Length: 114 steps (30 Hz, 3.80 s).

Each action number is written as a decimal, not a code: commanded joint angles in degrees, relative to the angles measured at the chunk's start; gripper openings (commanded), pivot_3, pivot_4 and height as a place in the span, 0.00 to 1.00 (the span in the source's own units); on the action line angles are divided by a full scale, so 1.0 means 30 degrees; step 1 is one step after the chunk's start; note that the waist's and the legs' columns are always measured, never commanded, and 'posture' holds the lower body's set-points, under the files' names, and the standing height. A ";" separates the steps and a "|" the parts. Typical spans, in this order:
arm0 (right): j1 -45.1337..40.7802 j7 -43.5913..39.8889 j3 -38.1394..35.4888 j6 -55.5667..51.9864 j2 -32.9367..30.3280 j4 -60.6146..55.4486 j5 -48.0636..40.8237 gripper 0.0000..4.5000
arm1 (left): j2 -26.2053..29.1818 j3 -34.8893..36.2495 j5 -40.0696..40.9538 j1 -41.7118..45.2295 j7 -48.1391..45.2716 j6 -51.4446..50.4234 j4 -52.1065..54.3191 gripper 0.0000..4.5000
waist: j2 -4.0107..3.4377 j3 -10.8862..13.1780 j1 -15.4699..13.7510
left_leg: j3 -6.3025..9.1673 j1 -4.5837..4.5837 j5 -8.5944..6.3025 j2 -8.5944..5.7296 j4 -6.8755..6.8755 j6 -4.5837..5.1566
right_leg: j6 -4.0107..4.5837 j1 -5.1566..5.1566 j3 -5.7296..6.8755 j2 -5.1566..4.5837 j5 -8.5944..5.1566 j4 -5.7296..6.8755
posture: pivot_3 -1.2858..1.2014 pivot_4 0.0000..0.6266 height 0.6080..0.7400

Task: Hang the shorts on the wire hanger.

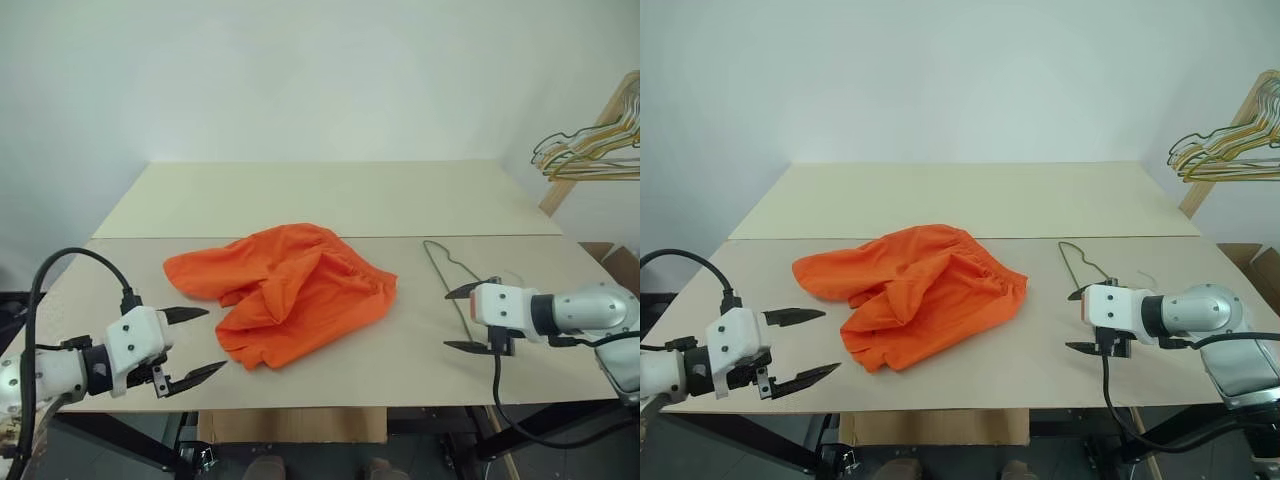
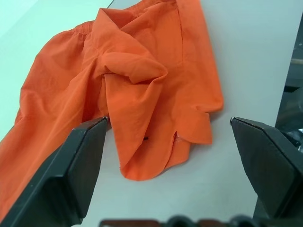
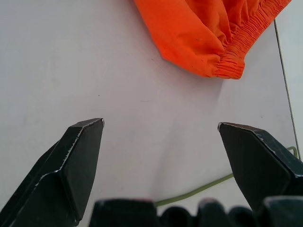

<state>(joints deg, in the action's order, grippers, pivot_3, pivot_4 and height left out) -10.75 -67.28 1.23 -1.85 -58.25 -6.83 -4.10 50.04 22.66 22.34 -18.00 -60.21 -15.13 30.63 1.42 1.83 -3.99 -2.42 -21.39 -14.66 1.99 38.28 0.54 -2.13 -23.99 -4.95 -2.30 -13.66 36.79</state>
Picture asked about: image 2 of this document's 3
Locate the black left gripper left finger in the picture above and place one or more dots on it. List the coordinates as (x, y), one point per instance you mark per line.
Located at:
(59, 179)

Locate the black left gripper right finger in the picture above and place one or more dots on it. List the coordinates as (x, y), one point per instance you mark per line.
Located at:
(267, 165)

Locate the orange shorts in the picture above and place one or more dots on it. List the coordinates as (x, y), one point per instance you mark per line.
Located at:
(71, 82)

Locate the dark equipment beside table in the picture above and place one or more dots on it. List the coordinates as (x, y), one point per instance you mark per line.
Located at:
(292, 104)

